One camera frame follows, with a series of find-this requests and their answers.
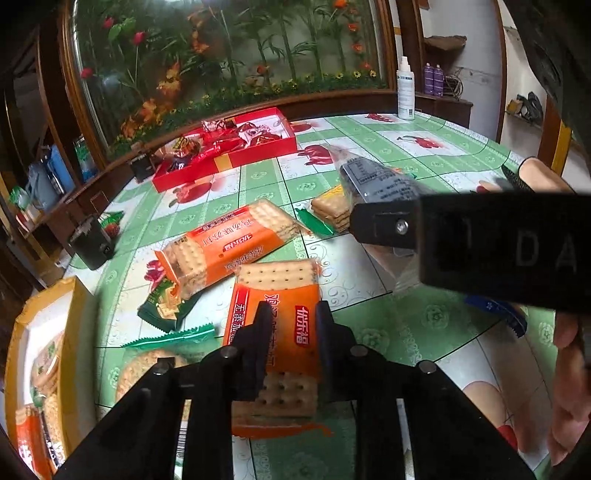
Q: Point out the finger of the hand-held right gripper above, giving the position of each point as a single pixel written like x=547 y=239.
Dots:
x=383 y=224

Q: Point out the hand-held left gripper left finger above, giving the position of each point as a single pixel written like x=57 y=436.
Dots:
x=251 y=360

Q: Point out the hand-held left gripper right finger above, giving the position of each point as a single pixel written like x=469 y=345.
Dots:
x=332 y=360

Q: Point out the black labelled clear packet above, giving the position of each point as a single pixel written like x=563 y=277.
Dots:
x=378 y=184

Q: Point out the orange cracker packet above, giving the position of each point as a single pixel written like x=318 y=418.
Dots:
x=231 y=251
x=272 y=314

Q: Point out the green square cracker packet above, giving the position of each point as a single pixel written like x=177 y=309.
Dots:
x=330 y=207

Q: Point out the green round cracker packet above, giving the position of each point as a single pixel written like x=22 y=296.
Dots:
x=147 y=364

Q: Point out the yellow cardboard box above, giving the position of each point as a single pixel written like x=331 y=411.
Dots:
x=69 y=332

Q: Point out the pile of cracker packets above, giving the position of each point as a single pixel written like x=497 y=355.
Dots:
x=46 y=369

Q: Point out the person's right hand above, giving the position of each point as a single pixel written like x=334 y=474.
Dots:
x=570 y=392

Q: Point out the low wooden cabinet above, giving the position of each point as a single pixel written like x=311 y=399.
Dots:
x=443 y=110

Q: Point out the white spray bottle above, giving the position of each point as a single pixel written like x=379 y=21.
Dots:
x=406 y=92

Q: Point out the red gift box tray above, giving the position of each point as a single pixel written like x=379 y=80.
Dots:
x=263 y=151

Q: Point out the purple spray can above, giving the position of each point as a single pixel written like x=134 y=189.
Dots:
x=428 y=79
x=439 y=81

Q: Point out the pile of red wrapped packets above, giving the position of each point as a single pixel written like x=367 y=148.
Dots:
x=221 y=143

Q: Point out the small green red packet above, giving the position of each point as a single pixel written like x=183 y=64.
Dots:
x=111 y=222

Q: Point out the black plastic container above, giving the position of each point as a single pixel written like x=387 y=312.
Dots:
x=90 y=242

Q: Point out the orange brown bread packet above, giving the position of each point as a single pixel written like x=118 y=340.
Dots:
x=187 y=146

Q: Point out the small black box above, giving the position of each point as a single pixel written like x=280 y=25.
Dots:
x=141 y=166

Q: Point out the artificial plant glass display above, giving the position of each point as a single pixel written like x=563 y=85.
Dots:
x=231 y=46

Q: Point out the green white bag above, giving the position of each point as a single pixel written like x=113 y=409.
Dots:
x=84 y=156

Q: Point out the grey blue kettle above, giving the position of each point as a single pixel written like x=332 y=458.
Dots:
x=39 y=182

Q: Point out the green packet on shelf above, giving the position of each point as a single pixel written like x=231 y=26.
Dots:
x=21 y=198

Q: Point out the dark wooden shelf unit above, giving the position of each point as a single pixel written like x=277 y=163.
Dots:
x=51 y=69

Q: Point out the wooden wall shelf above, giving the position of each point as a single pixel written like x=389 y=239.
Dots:
x=445 y=44

